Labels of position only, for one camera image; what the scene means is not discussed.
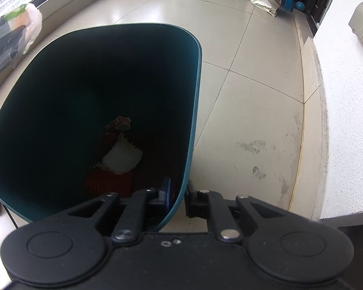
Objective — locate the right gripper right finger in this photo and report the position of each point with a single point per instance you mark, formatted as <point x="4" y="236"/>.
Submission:
<point x="229" y="221"/>

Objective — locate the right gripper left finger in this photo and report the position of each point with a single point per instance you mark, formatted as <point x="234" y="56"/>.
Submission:
<point x="124" y="220"/>

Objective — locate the dark teal trash bin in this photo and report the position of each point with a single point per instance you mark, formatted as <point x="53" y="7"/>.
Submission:
<point x="54" y="114"/>

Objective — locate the white paper trash in bin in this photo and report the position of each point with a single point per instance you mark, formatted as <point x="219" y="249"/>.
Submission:
<point x="117" y="148"/>

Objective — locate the small blue ball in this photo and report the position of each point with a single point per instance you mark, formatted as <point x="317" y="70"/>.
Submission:
<point x="300" y="6"/>

